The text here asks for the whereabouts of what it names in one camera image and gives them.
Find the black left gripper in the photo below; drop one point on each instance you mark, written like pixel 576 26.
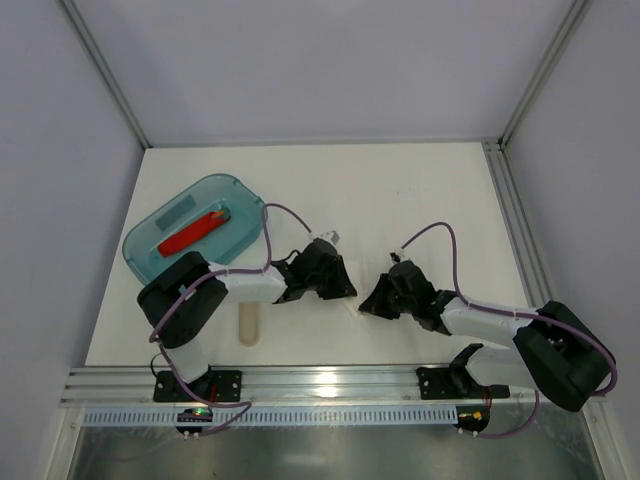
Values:
pixel 331 275

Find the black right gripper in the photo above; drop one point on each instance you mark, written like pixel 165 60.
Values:
pixel 391 293

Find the white paper napkin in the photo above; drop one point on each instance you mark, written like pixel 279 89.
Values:
pixel 352 305

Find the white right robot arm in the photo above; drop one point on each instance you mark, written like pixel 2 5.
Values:
pixel 546 349

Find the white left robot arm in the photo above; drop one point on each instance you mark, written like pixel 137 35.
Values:
pixel 182 299

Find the teal translucent plastic bin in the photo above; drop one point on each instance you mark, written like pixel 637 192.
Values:
pixel 211 193

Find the red flat plastic object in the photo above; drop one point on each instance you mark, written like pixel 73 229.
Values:
pixel 193 232

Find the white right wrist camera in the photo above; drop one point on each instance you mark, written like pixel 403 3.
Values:
pixel 399 255

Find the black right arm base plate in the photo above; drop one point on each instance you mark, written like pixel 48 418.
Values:
pixel 453 382

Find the aluminium right side rail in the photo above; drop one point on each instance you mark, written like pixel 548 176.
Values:
pixel 531 266

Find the aluminium rail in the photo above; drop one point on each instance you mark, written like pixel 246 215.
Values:
pixel 531 266
pixel 118 386

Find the slotted cable duct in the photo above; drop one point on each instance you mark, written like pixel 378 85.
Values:
pixel 267 416

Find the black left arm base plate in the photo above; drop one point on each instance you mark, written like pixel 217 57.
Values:
pixel 219 386

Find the aluminium front rail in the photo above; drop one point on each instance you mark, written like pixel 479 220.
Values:
pixel 118 386

